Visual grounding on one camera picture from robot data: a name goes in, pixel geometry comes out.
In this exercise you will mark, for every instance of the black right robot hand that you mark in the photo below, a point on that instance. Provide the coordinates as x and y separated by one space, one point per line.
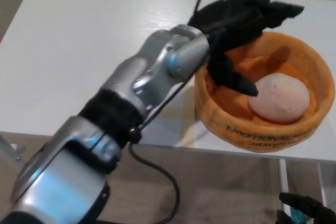
304 208

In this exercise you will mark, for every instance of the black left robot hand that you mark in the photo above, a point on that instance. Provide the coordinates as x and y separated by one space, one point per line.
236 22

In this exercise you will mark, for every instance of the pink round plush toy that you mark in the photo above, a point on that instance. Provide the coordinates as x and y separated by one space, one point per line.
281 100

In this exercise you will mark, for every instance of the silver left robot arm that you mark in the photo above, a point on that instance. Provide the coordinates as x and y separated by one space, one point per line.
147 77

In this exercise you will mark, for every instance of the orange plush round plate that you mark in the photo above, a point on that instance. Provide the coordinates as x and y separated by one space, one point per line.
262 134

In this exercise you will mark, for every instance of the white table leg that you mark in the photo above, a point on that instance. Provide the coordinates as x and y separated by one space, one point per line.
322 184
284 179

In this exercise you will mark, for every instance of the grey-blue metal stand leg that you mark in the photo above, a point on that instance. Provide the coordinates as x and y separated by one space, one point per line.
10 153

